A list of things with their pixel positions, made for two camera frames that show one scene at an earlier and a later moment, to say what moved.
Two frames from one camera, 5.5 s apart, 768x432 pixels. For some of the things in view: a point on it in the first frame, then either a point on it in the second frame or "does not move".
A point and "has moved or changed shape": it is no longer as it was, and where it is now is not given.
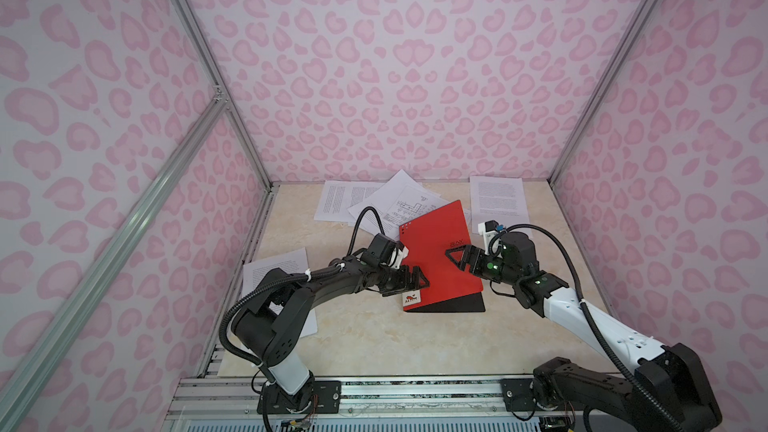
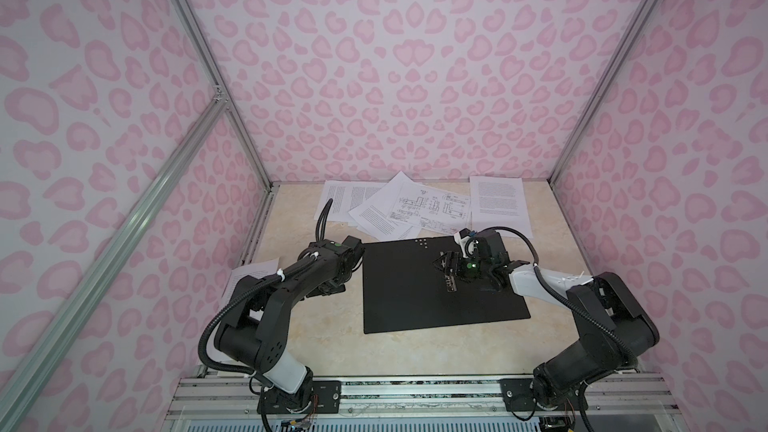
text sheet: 338,196 does not move
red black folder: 428,239 has moved or changed shape
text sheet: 501,200 does not move
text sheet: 294,262 → 255,270
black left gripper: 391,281 → 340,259
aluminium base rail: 426,397 does not move
